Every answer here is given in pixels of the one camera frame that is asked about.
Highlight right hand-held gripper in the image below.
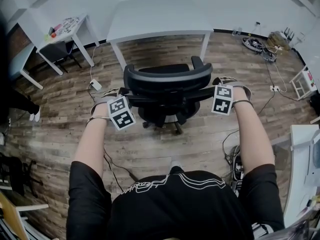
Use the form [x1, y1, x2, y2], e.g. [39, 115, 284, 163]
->
[211, 76, 241, 116]

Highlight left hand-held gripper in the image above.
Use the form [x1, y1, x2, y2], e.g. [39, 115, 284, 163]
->
[100, 87, 138, 132]

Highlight black mesh office chair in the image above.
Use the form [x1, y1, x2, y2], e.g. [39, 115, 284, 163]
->
[118, 55, 216, 136]

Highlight person's right forearm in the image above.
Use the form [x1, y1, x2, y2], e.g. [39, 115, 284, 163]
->
[233, 103, 276, 175]

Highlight person's left forearm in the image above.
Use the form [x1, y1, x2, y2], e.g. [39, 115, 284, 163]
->
[71, 117, 111, 179]

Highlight person's right hand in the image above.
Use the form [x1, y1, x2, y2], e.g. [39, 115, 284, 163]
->
[232, 84, 253, 105]

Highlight person's left hand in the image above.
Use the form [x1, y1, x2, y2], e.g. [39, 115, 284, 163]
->
[90, 101, 111, 119]

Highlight small white table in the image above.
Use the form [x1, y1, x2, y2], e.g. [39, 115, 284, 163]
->
[35, 13, 101, 76]

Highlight brown cap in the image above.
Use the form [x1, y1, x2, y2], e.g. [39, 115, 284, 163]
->
[272, 144, 292, 168]

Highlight black stool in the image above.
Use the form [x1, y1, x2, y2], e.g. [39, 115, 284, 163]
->
[39, 40, 83, 74]

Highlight olive woven bag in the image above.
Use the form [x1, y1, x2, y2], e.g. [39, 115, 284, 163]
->
[266, 31, 291, 51]

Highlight large white table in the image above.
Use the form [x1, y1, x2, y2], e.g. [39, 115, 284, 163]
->
[105, 0, 215, 71]

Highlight small white shelf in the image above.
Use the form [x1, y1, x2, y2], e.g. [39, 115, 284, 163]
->
[289, 64, 320, 102]

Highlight patterned sticker sheet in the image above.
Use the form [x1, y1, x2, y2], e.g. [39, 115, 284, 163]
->
[58, 16, 81, 34]

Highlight router with antennas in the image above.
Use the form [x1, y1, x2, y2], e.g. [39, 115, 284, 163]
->
[282, 26, 298, 42]

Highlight white desk with drawer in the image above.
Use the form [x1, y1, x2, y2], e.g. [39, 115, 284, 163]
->
[281, 124, 320, 225]

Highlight white side table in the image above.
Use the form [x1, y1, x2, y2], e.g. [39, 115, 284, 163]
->
[9, 8, 45, 91]

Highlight person's black printed t-shirt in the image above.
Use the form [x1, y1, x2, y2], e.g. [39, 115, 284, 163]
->
[65, 159, 286, 240]

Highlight black power cable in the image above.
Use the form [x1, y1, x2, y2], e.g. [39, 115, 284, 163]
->
[85, 88, 96, 103]
[256, 60, 276, 117]

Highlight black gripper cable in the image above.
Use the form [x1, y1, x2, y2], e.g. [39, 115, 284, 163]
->
[221, 128, 241, 160]
[103, 147, 138, 183]

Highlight white power cable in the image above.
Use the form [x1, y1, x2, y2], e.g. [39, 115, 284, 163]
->
[88, 45, 99, 82]
[274, 60, 289, 93]

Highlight tangle of cables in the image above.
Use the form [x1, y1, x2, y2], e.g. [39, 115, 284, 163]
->
[260, 44, 279, 63]

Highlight white frame stand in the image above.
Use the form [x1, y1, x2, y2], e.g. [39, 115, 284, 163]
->
[14, 203, 50, 213]

